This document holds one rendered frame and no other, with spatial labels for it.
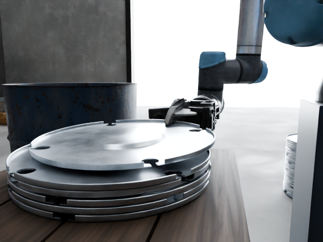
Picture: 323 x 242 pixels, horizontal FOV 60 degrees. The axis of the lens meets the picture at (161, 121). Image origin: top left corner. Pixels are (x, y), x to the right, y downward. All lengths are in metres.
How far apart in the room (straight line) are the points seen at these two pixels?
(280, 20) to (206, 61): 0.30
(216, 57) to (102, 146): 0.47
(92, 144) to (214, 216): 0.21
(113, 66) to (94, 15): 0.83
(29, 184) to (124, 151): 0.13
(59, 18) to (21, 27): 0.65
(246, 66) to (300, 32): 0.36
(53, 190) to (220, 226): 0.18
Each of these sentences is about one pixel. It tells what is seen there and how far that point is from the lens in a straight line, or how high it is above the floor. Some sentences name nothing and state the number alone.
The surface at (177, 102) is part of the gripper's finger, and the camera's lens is 0.61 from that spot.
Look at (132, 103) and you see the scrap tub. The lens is 0.88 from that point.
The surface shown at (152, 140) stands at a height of 0.41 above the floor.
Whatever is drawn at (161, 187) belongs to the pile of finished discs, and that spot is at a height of 0.38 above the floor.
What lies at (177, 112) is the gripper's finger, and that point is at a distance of 0.58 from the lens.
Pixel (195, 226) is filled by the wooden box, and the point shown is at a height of 0.35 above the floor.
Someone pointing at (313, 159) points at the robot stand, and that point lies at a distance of 0.61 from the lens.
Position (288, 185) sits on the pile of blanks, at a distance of 1.33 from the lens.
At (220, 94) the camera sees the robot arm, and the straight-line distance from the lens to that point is 0.81.
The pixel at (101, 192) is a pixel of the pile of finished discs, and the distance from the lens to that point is 0.30.
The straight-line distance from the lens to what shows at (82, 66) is 4.70.
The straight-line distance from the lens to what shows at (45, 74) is 4.95.
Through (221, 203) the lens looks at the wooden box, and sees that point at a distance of 0.36.
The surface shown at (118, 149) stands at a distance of 0.40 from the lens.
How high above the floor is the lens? 0.50
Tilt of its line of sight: 9 degrees down
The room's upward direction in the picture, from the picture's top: straight up
